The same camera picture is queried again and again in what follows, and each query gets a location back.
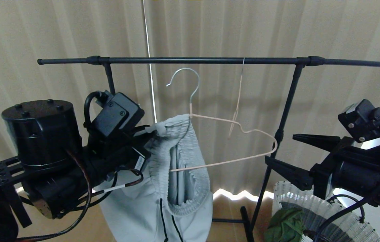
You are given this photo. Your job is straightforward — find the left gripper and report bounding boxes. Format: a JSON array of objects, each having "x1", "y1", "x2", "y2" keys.
[{"x1": 87, "y1": 126, "x2": 152, "y2": 184}]

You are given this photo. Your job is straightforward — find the white laundry basket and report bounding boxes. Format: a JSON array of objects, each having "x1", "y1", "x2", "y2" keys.
[{"x1": 272, "y1": 181, "x2": 380, "y2": 242}]

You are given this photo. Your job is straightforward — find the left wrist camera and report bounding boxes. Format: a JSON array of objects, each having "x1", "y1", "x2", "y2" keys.
[{"x1": 84, "y1": 90, "x2": 145, "y2": 138}]

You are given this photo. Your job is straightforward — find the black clothes rack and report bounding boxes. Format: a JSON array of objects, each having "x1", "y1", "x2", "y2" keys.
[{"x1": 37, "y1": 55, "x2": 380, "y2": 242}]

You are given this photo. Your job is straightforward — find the pink clothes hanger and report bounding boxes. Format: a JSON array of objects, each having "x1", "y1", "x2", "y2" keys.
[
  {"x1": 166, "y1": 68, "x2": 278, "y2": 172},
  {"x1": 228, "y1": 57, "x2": 246, "y2": 139}
]

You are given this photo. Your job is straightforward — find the pale grey shorts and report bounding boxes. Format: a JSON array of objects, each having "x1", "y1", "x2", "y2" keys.
[{"x1": 94, "y1": 114, "x2": 214, "y2": 242}]

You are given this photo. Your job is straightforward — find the beige curtain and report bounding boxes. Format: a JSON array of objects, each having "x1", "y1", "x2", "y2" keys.
[{"x1": 0, "y1": 0, "x2": 380, "y2": 202}]

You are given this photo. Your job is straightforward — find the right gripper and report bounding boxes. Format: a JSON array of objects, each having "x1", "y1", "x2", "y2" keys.
[{"x1": 265, "y1": 133, "x2": 380, "y2": 202}]

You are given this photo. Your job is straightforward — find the green garment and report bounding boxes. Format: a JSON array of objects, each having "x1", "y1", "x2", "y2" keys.
[{"x1": 264, "y1": 207, "x2": 306, "y2": 242}]

